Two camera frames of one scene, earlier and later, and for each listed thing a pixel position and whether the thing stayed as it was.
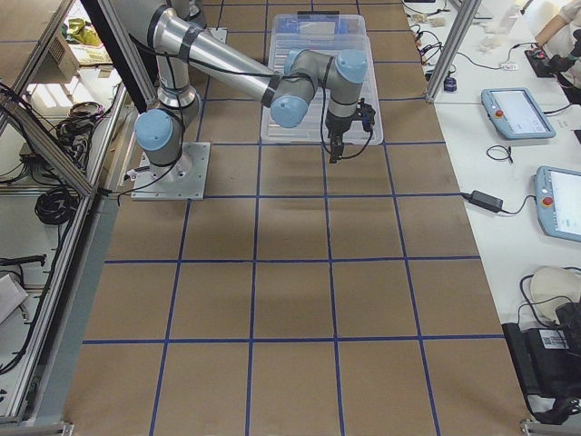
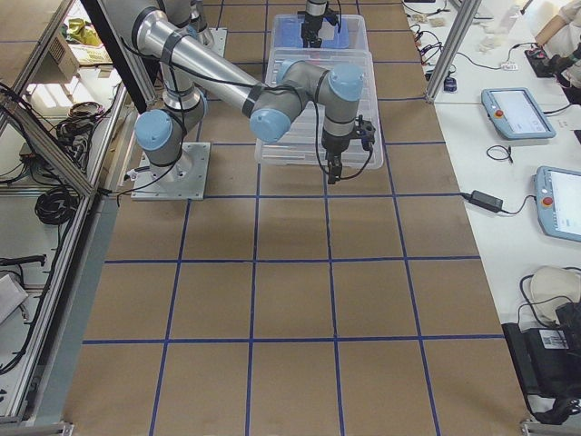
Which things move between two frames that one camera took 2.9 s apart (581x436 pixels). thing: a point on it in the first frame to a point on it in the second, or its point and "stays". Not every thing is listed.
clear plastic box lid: x=327 y=35 to x=302 y=143
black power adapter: x=486 y=201 stays
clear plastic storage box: x=327 y=35 stays
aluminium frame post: x=468 y=10 stays
